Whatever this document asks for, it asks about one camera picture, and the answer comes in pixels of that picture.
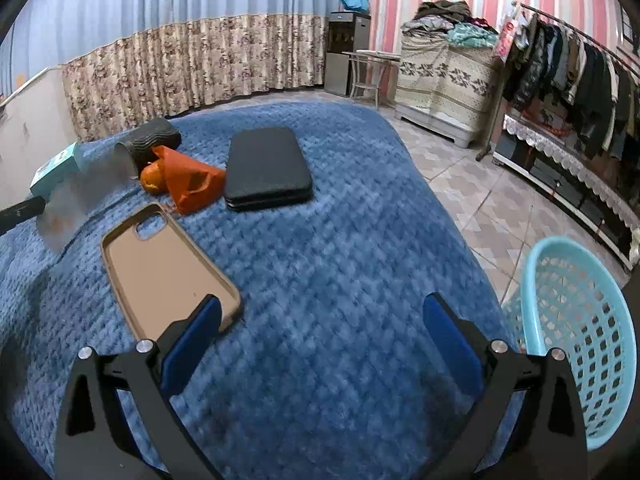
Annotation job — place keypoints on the patterned covered cabinet with clothes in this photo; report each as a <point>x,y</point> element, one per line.
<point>445,80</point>

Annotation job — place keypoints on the white lace cloth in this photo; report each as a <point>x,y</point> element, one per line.
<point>565,155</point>

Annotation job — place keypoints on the teal cardboard box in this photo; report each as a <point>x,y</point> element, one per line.
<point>55,167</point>

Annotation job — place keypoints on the blue quilted blanket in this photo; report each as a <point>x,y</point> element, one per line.
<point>325,260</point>

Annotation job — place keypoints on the orange plastic bag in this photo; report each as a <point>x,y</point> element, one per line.
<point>187,182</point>

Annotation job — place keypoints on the pile of folded clothes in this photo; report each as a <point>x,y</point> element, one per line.
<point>450,20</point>

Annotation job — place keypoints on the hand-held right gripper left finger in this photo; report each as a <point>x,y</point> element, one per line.
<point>192,350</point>

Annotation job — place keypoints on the row of hanging clothes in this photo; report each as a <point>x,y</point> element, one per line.
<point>575,80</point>

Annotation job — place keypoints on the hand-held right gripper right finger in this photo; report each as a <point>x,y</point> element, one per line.
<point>450,350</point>

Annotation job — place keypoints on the metal clothes rack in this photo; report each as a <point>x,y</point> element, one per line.
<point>492,110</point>

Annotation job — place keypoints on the brown phone case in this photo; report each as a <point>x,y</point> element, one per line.
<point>165,270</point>

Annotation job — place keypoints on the light blue plastic basket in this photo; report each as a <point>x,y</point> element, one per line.
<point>550,255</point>

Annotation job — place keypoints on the white cabinet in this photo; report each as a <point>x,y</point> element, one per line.
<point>25,125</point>

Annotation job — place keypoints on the blue cloth bundle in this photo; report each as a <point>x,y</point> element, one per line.
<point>354,0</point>

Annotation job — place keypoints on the dark water dispenser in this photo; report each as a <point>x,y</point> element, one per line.
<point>345,55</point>

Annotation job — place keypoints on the black ribbed cylinder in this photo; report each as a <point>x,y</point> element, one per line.
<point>150,137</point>

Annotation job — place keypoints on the pink hanging bag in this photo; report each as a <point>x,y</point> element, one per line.
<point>507,35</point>

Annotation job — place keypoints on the low dark cabinet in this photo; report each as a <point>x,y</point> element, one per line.
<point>550,177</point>

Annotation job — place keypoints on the orange fruit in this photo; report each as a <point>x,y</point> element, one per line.
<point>151,177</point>

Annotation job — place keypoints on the blue and floral curtain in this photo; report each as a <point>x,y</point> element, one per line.
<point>200,60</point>

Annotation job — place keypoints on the black zip case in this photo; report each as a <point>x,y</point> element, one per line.
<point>267,167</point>

